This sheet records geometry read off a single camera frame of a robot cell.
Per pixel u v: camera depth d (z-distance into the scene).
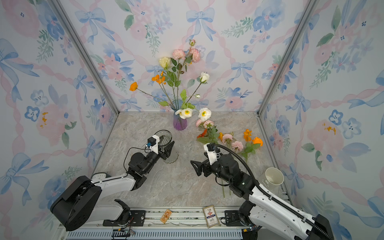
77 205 0.42
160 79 0.90
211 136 1.01
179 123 1.07
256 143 0.99
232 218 0.73
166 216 0.74
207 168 0.63
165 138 0.72
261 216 0.59
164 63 0.88
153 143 0.66
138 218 0.75
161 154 0.70
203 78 0.82
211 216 0.73
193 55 0.85
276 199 0.47
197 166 0.63
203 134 1.07
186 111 0.68
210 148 0.62
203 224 0.73
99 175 0.85
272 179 0.85
